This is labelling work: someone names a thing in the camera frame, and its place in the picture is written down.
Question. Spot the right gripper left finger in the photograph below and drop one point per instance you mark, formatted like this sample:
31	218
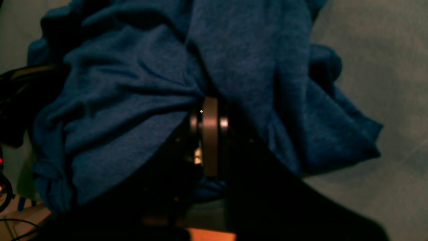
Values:
151	204

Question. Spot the dark blue t-shirt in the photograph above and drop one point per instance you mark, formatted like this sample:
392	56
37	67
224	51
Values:
136	65

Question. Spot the teal table cloth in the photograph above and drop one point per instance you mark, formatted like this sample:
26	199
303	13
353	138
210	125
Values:
384	47

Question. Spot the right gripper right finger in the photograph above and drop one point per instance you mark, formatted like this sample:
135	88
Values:
267	202

